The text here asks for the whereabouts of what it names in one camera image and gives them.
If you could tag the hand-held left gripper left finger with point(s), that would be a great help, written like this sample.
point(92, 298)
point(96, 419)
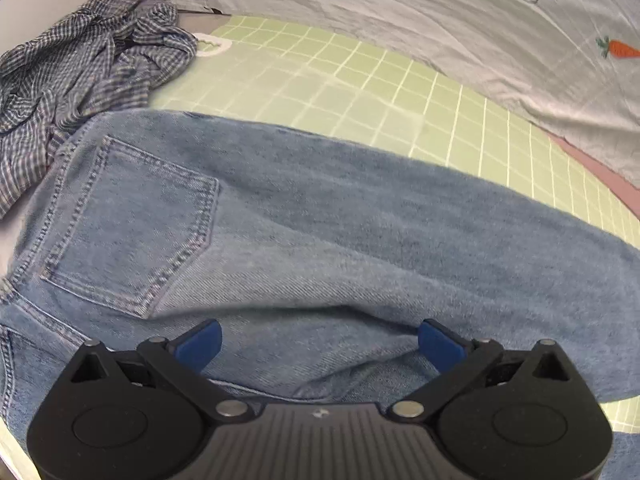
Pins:
point(201, 342)

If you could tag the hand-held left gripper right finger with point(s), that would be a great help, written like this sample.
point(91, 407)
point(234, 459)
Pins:
point(440, 345)

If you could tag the blue denim jeans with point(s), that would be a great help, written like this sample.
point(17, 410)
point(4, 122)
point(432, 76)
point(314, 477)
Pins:
point(310, 260)

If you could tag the blue checkered shirt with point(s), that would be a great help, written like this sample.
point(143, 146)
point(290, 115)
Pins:
point(85, 70)

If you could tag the grey carrot print blanket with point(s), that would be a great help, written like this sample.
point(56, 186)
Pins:
point(450, 25)

